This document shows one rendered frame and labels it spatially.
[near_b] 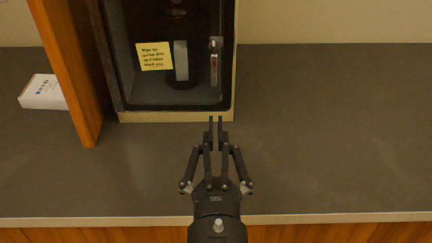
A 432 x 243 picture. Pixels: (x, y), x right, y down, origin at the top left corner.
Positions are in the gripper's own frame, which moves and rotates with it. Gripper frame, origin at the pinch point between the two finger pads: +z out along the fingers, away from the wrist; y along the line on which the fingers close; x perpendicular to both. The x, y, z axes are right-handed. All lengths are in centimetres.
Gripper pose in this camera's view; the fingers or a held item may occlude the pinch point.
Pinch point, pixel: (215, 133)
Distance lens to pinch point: 69.7
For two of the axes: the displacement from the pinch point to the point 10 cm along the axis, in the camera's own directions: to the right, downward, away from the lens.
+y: -10.0, -0.1, -0.3
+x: -0.2, 7.2, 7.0
